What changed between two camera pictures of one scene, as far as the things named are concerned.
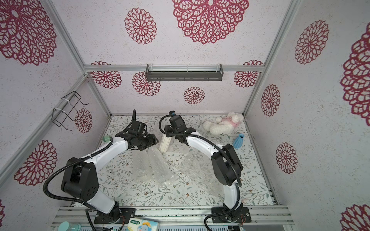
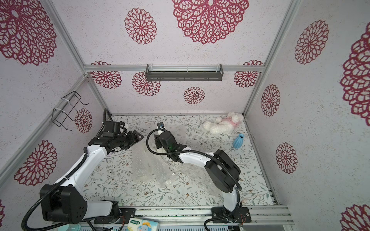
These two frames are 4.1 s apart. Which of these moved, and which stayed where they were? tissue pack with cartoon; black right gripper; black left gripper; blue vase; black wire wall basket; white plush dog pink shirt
Moved: black right gripper; black left gripper
Stayed: tissue pack with cartoon; black wire wall basket; blue vase; white plush dog pink shirt
